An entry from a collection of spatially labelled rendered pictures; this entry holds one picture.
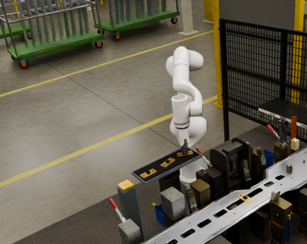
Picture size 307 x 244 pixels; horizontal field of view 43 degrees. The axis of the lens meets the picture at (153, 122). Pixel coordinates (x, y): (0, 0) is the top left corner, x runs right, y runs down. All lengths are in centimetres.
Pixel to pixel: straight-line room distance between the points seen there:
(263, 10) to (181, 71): 246
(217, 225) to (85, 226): 92
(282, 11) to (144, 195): 248
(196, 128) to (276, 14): 224
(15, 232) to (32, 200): 45
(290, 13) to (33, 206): 315
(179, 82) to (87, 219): 107
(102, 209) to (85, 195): 138
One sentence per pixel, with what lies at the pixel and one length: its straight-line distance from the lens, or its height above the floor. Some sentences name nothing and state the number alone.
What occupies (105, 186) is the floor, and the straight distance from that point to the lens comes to 405.
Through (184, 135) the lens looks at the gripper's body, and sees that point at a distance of 204.
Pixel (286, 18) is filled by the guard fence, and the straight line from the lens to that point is 427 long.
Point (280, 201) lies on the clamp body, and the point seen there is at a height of 104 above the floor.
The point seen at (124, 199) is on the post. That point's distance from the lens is 200.
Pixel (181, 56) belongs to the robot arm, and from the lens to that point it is 217.
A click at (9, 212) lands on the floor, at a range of 412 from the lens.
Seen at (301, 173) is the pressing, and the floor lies 100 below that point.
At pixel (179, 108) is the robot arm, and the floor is 146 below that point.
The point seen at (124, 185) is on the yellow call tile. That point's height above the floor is 116.
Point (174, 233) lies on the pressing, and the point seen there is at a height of 100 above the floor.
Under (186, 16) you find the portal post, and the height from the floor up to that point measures 40.
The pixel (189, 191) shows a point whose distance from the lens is 199.
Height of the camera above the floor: 230
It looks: 27 degrees down
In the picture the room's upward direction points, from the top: 8 degrees counter-clockwise
